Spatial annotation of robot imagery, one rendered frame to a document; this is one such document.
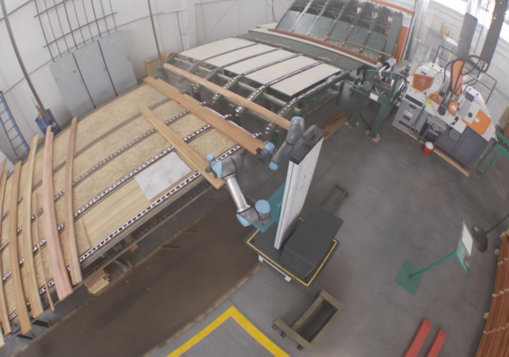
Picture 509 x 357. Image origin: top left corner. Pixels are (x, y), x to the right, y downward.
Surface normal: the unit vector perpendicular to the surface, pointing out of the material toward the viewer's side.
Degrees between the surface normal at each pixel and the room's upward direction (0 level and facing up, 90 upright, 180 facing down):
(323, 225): 0
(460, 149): 90
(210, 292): 0
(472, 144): 90
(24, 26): 87
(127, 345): 0
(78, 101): 90
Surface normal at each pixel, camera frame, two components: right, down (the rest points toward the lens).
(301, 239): -0.01, -0.66
